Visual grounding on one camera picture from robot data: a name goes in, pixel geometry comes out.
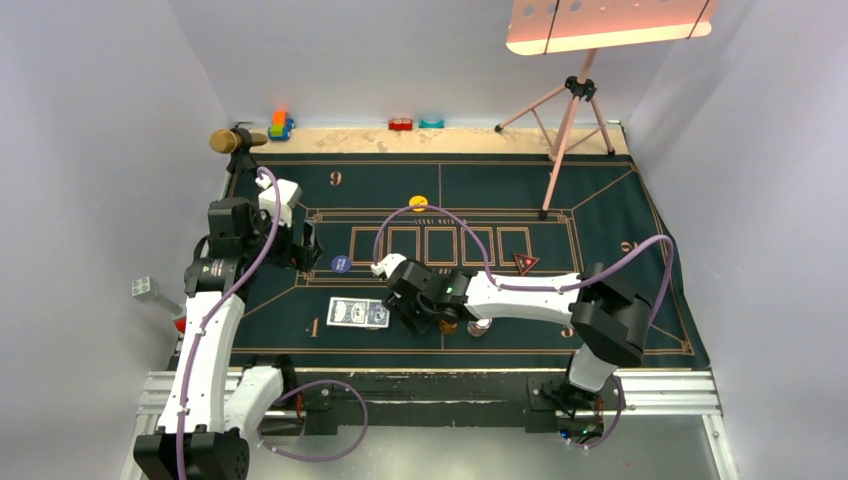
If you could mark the orange chip stack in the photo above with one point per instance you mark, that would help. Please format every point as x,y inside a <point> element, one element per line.
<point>447,328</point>

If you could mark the gold microphone on stand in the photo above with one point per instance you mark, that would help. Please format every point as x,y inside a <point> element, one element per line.
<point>237,143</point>

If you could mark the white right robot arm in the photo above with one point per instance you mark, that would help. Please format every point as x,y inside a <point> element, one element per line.
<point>609,315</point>

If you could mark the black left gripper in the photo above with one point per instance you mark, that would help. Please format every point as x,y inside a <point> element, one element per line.
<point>301,256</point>

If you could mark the brown white chip stack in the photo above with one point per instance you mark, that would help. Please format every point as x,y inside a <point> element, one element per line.
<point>480,327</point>

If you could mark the blue playing card deck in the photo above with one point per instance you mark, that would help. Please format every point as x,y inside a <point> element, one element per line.
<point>357,313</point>

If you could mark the pink music stand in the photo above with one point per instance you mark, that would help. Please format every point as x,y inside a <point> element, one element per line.
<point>548,27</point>

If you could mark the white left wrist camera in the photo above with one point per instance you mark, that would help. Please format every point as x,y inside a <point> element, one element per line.
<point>286,192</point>

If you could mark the red toy block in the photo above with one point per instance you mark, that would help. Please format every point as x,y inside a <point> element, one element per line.
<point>401,124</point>

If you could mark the grey lego brick handle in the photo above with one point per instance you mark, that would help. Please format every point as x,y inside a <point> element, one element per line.
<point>147,290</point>

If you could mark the red triangle marker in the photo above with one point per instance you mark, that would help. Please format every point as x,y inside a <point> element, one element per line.
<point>524,263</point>

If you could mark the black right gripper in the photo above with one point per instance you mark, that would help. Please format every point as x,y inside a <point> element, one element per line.
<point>399,306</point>

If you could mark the dark green poker mat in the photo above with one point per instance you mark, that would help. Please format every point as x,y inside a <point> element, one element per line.
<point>482,209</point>

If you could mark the yellow dealer button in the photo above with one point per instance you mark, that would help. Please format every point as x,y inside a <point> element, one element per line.
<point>418,203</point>

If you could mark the orange blue toy car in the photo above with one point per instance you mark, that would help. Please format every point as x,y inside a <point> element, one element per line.
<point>281,126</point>

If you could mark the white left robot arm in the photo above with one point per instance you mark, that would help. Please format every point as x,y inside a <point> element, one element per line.
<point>202,433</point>

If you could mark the purple small blind button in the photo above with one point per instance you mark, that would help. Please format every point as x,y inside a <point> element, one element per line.
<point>341,264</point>

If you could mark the teal toy block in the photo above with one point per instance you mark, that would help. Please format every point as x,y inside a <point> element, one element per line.
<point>431,123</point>

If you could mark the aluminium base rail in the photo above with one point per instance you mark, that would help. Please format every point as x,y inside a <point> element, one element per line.
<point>646,392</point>

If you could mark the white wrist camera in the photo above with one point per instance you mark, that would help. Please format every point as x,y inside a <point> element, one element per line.
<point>387,265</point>
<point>286,192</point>

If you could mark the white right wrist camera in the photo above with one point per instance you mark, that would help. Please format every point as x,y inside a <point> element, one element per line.
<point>387,265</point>

